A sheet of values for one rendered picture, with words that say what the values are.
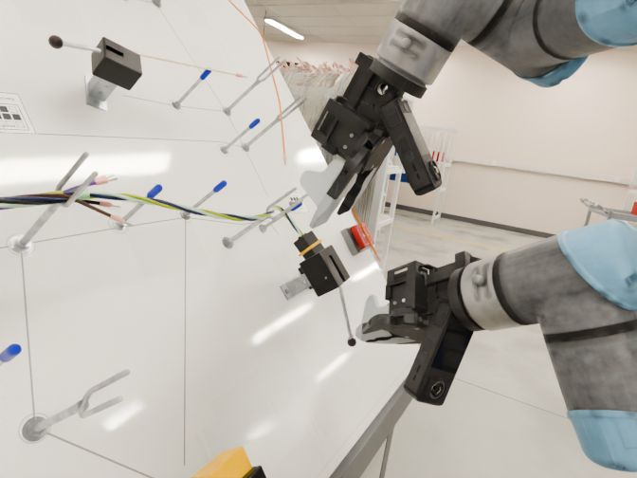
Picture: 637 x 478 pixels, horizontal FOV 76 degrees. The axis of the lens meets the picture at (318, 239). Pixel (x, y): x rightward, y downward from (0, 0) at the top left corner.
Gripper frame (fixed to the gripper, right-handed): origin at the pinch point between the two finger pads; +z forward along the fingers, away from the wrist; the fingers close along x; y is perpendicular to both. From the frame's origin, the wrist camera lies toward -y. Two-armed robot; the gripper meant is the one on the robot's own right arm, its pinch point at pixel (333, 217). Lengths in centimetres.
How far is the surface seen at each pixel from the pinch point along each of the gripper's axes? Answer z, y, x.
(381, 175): 22, 19, -104
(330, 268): 5.9, -3.8, 1.3
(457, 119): 53, 101, -823
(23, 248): 6.5, 15.0, 30.8
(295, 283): 12.1, -0.3, 0.6
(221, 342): 14.3, -0.5, 16.5
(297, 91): 7, 52, -75
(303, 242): 5.3, 1.6, 1.1
